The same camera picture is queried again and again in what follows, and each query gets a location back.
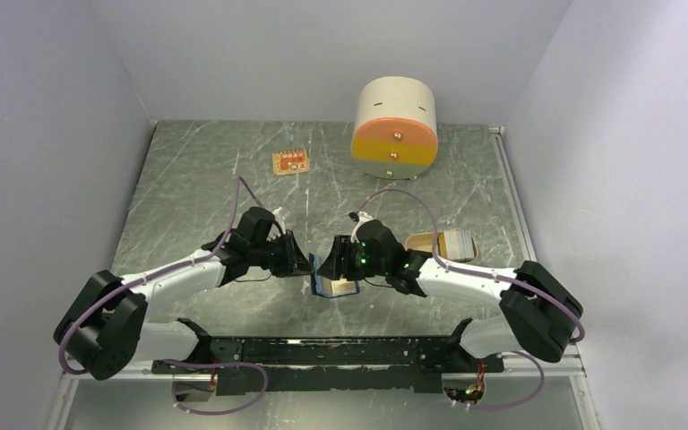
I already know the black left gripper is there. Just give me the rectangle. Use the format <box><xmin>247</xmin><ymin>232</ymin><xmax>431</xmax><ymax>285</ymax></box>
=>
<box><xmin>250</xmin><ymin>229</ymin><xmax>316</xmax><ymax>279</ymax></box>

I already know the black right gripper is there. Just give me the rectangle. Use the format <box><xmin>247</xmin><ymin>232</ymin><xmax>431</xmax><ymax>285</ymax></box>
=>
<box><xmin>317</xmin><ymin>234</ymin><xmax>389</xmax><ymax>281</ymax></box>

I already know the blue card holder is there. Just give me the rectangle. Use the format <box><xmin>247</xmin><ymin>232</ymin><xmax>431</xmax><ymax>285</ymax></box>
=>
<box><xmin>308</xmin><ymin>254</ymin><xmax>360</xmax><ymax>299</ymax></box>

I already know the stack of credit cards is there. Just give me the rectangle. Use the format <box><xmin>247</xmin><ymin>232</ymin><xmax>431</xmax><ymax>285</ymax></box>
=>
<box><xmin>437</xmin><ymin>228</ymin><xmax>479</xmax><ymax>262</ymax></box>

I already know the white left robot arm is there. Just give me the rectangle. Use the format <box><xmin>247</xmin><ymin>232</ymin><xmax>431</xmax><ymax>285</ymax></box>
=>
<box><xmin>53</xmin><ymin>207</ymin><xmax>314</xmax><ymax>381</ymax></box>

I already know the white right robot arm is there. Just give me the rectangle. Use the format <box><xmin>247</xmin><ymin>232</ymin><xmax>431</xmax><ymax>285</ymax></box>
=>
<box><xmin>315</xmin><ymin>220</ymin><xmax>583</xmax><ymax>371</ymax></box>

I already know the beige card tray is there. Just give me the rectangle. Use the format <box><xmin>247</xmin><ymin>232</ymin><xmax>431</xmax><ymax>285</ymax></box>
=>
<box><xmin>404</xmin><ymin>228</ymin><xmax>480</xmax><ymax>264</ymax></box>

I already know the orange patterned card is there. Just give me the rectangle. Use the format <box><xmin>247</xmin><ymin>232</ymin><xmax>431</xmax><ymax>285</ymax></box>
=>
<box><xmin>271</xmin><ymin>149</ymin><xmax>310</xmax><ymax>176</ymax></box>

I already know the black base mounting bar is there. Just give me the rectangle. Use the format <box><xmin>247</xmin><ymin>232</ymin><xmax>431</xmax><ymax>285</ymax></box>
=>
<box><xmin>151</xmin><ymin>336</ymin><xmax>504</xmax><ymax>396</ymax></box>

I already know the round pastel drawer cabinet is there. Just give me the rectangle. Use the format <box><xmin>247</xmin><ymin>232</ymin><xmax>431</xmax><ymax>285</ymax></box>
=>
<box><xmin>350</xmin><ymin>76</ymin><xmax>439</xmax><ymax>180</ymax></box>

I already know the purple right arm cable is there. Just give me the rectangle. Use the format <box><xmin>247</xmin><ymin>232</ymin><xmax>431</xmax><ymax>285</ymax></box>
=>
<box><xmin>348</xmin><ymin>187</ymin><xmax>586</xmax><ymax>412</ymax></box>

